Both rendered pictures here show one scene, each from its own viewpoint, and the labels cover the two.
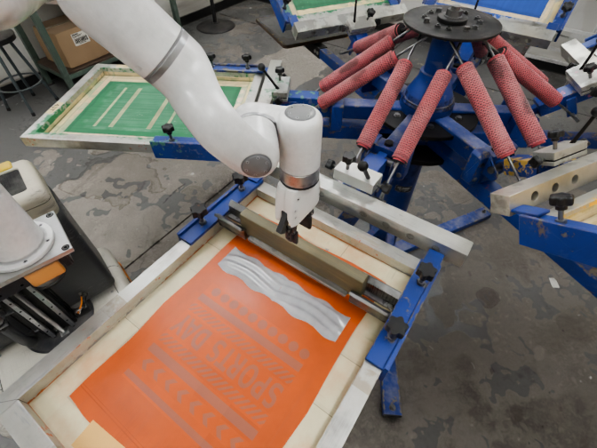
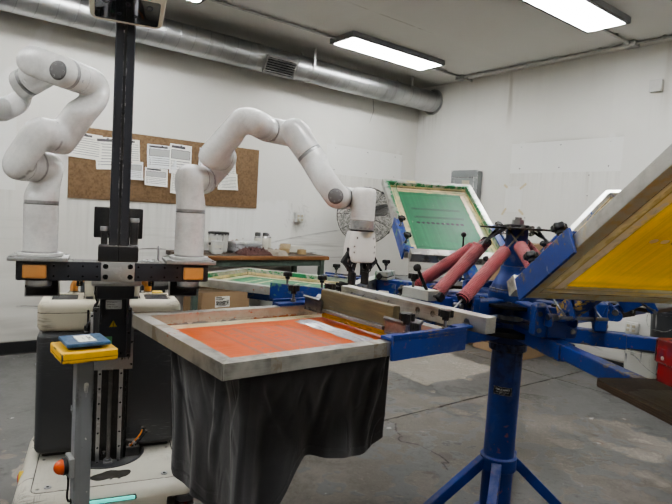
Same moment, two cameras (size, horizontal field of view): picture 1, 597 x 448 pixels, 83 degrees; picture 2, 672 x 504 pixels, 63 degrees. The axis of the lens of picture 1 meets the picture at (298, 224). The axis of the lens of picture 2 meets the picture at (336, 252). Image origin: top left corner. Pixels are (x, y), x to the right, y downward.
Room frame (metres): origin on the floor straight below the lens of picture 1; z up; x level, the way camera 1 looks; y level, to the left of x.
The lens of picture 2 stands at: (-1.20, -0.43, 1.32)
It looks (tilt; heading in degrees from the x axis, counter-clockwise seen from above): 4 degrees down; 17
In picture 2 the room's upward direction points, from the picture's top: 4 degrees clockwise
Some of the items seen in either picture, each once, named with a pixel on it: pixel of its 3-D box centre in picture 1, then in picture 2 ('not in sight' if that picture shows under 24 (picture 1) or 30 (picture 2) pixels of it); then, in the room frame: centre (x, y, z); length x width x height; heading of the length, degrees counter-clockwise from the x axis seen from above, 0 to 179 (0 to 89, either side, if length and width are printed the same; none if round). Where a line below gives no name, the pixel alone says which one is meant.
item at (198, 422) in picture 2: not in sight; (203, 425); (0.08, 0.29, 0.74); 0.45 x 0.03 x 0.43; 55
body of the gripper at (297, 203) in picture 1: (298, 193); (360, 244); (0.49, 0.00, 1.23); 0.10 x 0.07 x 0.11; 144
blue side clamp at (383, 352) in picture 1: (403, 313); (425, 341); (0.35, -0.24, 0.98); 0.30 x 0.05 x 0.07; 145
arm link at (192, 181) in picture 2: not in sight; (192, 188); (0.43, 0.57, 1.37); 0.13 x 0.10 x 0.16; 7
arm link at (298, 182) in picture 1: (301, 167); (363, 225); (0.50, -0.01, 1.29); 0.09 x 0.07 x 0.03; 144
